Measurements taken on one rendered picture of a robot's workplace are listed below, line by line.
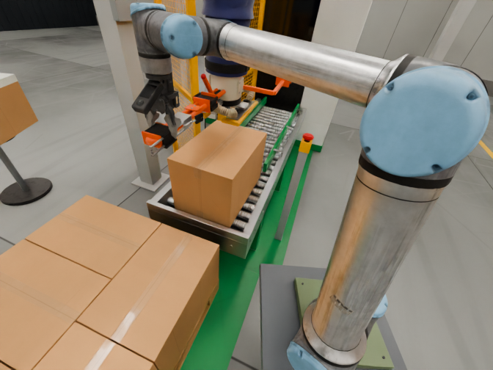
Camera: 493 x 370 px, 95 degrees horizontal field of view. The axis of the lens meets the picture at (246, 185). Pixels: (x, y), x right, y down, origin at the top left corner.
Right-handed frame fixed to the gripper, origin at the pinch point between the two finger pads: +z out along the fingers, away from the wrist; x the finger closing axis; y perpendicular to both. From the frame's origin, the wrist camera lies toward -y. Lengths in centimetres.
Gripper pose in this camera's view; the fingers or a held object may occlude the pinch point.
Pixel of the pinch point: (162, 133)
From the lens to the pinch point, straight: 88.5
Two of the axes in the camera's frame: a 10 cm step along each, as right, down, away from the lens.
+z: -0.9, 7.7, 6.3
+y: 3.4, -5.7, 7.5
